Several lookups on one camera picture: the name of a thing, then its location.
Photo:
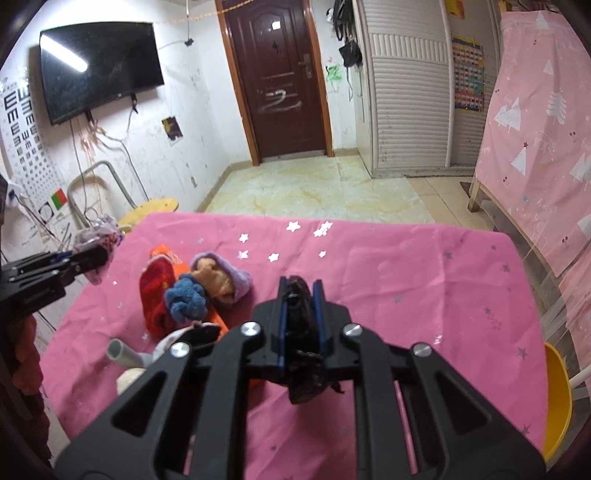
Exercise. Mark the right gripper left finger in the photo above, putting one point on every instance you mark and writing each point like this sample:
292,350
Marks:
260,341

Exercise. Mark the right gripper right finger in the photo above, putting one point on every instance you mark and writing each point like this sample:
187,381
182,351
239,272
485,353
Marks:
344,343

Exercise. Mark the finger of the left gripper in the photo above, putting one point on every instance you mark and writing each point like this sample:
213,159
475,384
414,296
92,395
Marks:
90,260

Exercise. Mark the patterned white red cloth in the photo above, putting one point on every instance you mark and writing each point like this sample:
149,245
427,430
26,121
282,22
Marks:
103,236

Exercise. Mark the black white sock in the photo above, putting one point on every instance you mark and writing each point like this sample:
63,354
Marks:
306,374

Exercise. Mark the purple orange sock bundle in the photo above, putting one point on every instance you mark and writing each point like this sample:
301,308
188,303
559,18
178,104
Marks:
222,281

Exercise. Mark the blue yarn ball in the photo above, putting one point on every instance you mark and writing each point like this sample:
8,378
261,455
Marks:
186,300

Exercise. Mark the orange carton box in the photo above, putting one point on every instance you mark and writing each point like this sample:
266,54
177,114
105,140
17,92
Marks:
180,268

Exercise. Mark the pale green cup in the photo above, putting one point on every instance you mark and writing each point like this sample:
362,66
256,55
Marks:
120,353

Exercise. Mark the cream cloth bundle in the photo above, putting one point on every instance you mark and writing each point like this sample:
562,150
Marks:
127,378

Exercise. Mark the red knitted sock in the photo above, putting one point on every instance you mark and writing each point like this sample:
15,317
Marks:
156,278

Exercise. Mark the red fleece sleeve forearm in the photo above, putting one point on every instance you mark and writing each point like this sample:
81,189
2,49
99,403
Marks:
24,422

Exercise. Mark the yellow trash bin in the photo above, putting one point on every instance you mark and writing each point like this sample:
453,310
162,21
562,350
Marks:
559,402

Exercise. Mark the yellow wooden chair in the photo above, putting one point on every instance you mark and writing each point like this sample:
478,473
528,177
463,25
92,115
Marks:
99,190

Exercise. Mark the eye chart poster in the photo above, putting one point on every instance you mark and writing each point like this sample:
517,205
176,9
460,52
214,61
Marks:
30,161

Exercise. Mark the pink star tablecloth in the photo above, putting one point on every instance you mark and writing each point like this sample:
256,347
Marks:
464,396

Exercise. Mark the white metal chair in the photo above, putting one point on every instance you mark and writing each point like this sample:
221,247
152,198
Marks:
581,377

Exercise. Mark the pink tree pattern curtain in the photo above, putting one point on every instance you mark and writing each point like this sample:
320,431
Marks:
535,153

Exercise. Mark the dark brown door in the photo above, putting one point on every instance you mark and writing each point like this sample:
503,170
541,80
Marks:
275,65

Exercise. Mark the white louvered wardrobe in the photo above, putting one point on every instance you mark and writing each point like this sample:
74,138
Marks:
406,121

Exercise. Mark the black hanging bags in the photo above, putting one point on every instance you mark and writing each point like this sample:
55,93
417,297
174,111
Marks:
344,26

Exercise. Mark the black wall television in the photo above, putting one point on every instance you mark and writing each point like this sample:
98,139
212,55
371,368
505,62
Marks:
84,66

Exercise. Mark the colourful wall chart poster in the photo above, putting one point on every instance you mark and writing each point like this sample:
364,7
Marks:
469,74

